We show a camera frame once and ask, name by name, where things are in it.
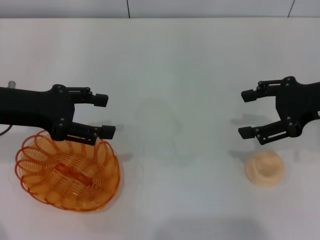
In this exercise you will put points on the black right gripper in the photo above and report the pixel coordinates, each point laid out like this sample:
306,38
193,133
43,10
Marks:
300,102

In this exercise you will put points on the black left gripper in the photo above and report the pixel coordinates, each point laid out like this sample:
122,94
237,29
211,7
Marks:
37,107

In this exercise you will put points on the cream steamed bun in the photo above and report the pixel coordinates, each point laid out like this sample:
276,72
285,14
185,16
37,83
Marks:
265,170

